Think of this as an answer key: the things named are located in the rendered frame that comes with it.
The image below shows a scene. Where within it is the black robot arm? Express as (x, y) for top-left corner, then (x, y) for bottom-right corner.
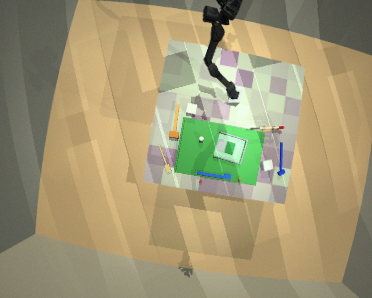
(203, 0), (240, 99)

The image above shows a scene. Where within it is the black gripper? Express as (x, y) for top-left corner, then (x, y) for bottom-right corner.
(222, 0), (242, 20)

